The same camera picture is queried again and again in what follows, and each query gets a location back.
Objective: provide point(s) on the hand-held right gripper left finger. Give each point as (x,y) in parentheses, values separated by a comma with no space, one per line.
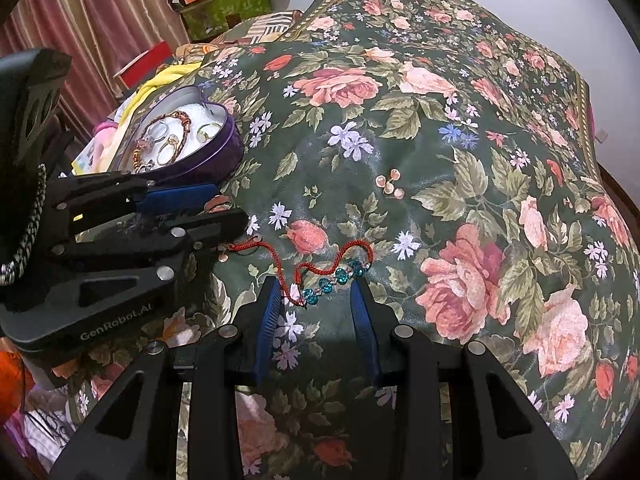
(267,325)

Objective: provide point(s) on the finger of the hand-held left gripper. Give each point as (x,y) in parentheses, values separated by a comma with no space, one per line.
(200,230)
(175,196)

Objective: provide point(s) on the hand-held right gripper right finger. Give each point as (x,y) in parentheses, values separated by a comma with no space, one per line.
(365,330)

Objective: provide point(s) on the purple heart-shaped tin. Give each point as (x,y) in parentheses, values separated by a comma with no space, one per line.
(220,155)

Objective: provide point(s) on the pink pearl earring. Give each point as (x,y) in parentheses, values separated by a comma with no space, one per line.
(395,174)

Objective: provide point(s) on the printed booklet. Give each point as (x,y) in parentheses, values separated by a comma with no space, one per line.
(90,157)

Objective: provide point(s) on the striped brown curtain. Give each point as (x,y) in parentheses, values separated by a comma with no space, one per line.
(75,25)

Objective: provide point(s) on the yellow blanket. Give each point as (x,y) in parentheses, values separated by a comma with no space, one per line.
(150,90)

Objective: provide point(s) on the red grey box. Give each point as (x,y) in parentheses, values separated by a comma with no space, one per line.
(145,67)

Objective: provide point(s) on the green cloth covered cabinet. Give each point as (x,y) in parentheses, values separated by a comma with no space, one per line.
(220,15)

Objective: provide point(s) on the striped patchwork quilt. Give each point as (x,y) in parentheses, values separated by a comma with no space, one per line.
(265,27)

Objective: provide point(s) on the dark floral bedspread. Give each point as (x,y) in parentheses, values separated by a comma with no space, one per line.
(450,110)

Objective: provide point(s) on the orange cloth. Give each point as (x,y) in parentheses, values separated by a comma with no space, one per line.
(10,370)

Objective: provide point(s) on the white plastic bag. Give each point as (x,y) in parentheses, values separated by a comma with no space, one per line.
(40,425)

